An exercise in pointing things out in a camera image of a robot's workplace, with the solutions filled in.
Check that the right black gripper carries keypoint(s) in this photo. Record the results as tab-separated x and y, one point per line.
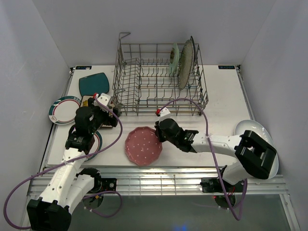
158	132

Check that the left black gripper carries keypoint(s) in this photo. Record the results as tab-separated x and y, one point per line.
111	121

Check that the pink dotted scalloped plate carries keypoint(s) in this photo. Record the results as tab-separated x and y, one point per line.
142	146

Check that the speckled beige round plate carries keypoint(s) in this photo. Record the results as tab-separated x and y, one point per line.
186	63

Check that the mint green flower plate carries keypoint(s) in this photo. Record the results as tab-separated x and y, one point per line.
174	59

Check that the black square floral plate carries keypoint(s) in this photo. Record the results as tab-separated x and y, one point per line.
194	52

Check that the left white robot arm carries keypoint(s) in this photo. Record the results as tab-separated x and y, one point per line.
53	209

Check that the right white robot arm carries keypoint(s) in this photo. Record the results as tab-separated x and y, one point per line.
251	145

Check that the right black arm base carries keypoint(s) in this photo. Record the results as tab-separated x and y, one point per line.
210	185

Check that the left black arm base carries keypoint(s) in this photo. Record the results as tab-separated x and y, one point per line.
104	186

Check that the cream square flower plate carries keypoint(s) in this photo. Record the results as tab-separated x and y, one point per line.
84	101

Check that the round plate red teal rim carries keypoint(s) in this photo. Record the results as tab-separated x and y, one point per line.
98	141

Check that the teal square plate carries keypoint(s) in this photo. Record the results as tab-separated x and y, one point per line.
96	83

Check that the left logo sticker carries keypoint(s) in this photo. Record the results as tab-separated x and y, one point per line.
83	67

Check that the logo sticker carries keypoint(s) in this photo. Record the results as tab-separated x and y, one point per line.
226	67
83	67

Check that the right logo sticker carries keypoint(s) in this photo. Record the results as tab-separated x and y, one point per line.
226	67

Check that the white oval platter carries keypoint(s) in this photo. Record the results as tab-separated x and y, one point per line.
256	127

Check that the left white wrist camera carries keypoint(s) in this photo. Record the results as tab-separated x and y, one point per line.
103	99

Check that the grey wire dish rack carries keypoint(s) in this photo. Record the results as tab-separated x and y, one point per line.
142	83

